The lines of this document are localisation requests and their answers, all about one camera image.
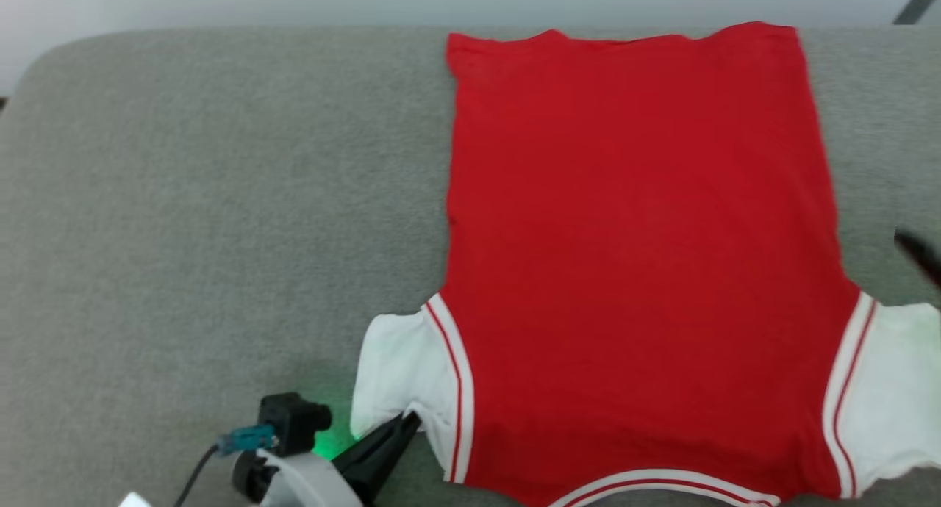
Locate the dark diagonal bar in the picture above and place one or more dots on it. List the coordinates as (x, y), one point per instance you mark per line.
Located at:
(919, 0)

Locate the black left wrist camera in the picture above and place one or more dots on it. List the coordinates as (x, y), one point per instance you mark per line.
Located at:
(290, 419)

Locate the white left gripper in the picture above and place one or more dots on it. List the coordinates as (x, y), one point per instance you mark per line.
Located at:
(309, 485)

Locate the red and white jersey shirt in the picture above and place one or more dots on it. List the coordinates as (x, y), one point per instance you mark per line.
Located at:
(639, 235)

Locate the teal left camera connector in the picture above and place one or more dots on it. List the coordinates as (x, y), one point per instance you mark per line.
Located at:
(246, 439)

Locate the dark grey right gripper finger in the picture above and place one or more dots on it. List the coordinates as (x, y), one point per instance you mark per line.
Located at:
(922, 253)

